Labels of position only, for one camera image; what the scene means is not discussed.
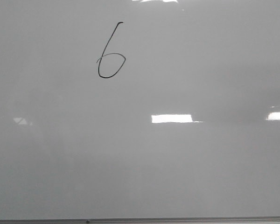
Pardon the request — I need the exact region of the white whiteboard with aluminium frame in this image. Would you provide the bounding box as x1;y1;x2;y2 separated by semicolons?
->
0;0;280;219

